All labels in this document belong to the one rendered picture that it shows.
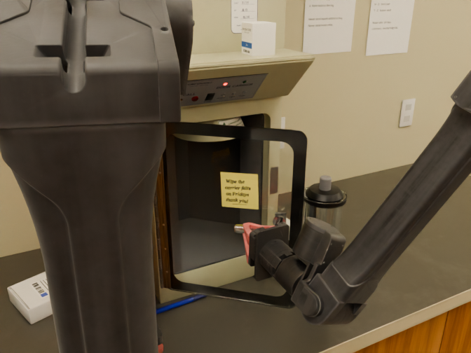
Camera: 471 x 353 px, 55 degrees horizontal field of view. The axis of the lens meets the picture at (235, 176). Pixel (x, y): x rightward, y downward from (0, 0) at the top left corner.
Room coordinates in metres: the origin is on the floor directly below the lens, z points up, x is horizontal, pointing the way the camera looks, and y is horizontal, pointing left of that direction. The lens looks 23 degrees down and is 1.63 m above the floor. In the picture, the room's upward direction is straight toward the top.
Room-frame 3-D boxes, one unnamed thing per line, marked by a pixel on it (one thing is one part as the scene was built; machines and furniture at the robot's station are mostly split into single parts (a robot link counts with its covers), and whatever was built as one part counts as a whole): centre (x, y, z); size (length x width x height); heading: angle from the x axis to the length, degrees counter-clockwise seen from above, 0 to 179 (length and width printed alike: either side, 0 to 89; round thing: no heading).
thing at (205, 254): (0.83, 0.02, 1.19); 0.30 x 0.01 x 0.40; 76
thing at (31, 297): (0.90, 0.44, 0.96); 0.16 x 0.12 x 0.04; 136
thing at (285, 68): (0.89, 0.01, 1.46); 0.32 x 0.12 x 0.10; 117
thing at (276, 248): (0.67, -0.07, 1.20); 0.07 x 0.07 x 0.10; 27
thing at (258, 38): (0.92, -0.04, 1.54); 0.05 x 0.05 x 0.06; 23
